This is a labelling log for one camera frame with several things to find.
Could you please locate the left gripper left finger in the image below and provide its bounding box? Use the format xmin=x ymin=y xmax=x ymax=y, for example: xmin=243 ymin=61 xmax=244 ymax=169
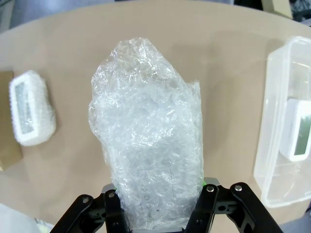
xmin=52 ymin=183 xmax=129 ymax=233

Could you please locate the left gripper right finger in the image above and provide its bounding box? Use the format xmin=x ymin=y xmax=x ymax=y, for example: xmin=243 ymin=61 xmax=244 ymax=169
xmin=184 ymin=177 xmax=283 ymax=233

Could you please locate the bubble-wrapped clock with hidden display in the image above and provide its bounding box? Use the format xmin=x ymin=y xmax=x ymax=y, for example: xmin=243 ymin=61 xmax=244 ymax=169
xmin=87 ymin=36 xmax=204 ymax=230

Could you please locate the unwrapped white digital clock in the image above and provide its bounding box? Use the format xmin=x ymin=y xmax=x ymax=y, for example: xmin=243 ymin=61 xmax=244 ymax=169
xmin=279 ymin=98 xmax=311 ymax=162

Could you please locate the bubble-wrapped clock with visible display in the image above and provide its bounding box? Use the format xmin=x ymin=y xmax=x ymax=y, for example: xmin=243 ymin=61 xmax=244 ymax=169
xmin=8 ymin=70 xmax=57 ymax=147

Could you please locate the white slotted mounting plate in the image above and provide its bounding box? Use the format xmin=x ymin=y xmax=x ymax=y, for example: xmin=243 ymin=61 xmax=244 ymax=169
xmin=0 ymin=203 xmax=53 ymax=233

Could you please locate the clear plastic bin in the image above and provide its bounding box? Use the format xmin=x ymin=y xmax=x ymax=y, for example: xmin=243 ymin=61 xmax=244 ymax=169
xmin=254 ymin=35 xmax=311 ymax=215

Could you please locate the brown cardboard box with flap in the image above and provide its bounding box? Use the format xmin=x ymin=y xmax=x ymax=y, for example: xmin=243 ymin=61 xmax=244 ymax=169
xmin=0 ymin=70 xmax=24 ymax=172

